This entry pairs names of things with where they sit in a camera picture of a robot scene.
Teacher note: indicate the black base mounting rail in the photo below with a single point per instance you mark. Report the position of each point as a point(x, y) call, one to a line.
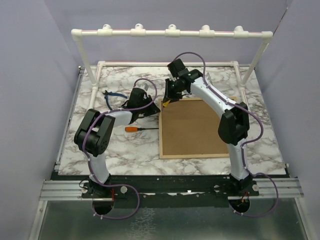
point(169, 191)

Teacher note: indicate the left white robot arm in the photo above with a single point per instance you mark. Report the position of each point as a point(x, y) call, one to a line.
point(95, 130)

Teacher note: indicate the small yellow screwdriver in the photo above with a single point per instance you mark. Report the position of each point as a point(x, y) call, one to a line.
point(165, 104)

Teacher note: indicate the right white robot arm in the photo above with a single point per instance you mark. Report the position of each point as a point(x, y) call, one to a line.
point(234, 118)

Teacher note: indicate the orange handled screwdriver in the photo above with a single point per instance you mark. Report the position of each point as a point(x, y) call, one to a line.
point(131, 129)

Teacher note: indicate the white PVC pipe rack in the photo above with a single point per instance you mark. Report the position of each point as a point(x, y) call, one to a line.
point(171, 32)

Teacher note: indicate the wooden picture frame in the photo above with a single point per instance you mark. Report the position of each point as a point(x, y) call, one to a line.
point(188, 129)

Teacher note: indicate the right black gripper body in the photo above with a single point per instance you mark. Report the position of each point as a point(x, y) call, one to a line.
point(172, 89)

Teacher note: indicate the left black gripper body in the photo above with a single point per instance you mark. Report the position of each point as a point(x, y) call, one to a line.
point(146, 101)

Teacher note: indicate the blue handled pliers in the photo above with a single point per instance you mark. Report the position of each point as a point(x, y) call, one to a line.
point(108, 94)

